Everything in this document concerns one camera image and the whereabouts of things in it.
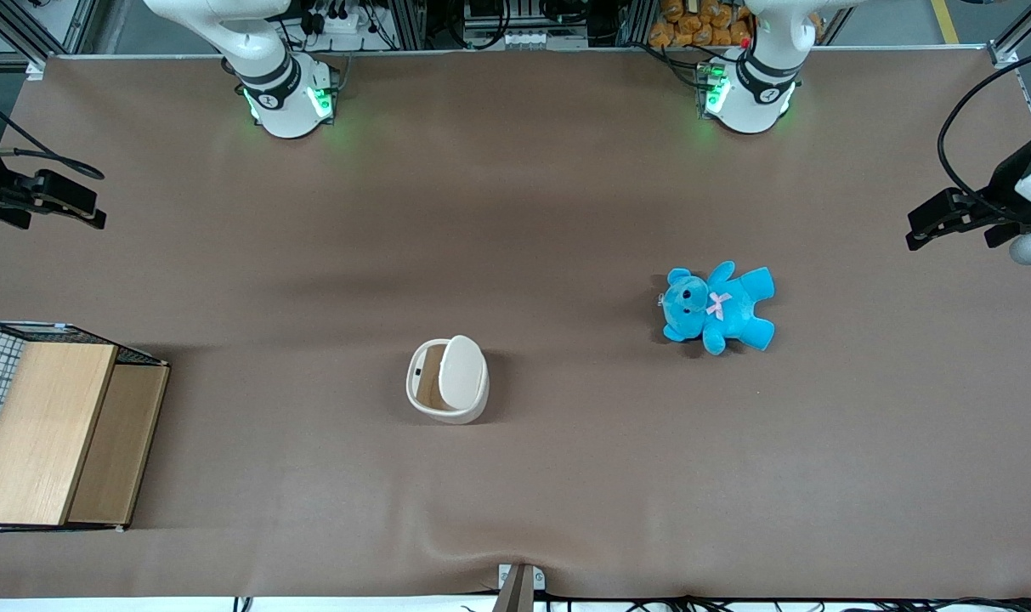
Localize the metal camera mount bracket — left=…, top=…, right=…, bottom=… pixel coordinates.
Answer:
left=491, top=563, right=547, bottom=612

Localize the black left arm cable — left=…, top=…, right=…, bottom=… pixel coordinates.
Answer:
left=937, top=42, right=1031, bottom=220

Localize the brown table cover mat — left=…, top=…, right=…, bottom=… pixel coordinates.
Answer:
left=0, top=47, right=1031, bottom=601

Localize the light wooden board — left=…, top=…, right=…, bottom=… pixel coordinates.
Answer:
left=0, top=342, right=119, bottom=527

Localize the white electrical device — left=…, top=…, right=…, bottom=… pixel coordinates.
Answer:
left=462, top=24, right=591, bottom=51

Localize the orange plush toy pile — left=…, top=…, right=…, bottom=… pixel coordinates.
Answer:
left=648, top=0, right=825, bottom=50

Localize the aluminium frame profile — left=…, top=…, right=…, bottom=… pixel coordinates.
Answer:
left=986, top=0, right=1031, bottom=71
left=0, top=0, right=99, bottom=82

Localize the dark wooden board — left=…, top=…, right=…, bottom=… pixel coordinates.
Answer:
left=66, top=363, right=170, bottom=526

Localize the white power strip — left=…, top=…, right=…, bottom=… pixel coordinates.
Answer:
left=305, top=5, right=382, bottom=37

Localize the blue teddy bear plush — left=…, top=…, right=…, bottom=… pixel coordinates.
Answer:
left=658, top=260, right=777, bottom=356

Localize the white trash can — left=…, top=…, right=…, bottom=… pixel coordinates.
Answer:
left=405, top=335, right=491, bottom=426

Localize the white trash can lid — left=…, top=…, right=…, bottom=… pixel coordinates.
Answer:
left=439, top=335, right=490, bottom=414

